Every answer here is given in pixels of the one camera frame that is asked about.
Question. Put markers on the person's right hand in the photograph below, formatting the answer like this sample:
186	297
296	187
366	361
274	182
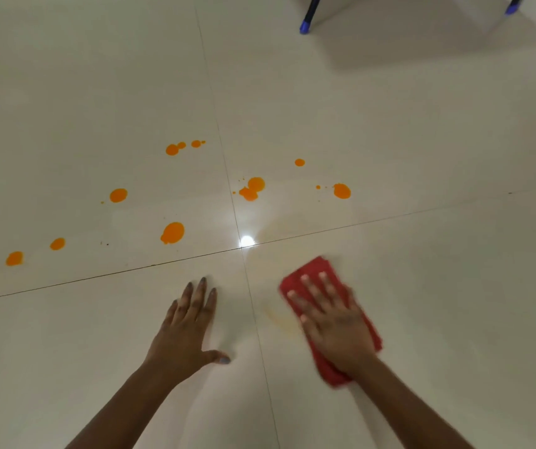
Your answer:
338	336

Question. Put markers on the person's left hand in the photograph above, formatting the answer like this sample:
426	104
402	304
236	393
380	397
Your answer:
181	346

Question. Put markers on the red cleaning cloth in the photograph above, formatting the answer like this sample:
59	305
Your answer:
310	268

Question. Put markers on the orange liquid spill drops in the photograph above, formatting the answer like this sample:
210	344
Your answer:
173	232

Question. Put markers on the person's right forearm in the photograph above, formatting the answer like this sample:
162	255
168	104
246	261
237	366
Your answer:
403	406

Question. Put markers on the cream tiled floor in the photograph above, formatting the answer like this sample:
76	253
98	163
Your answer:
436	252

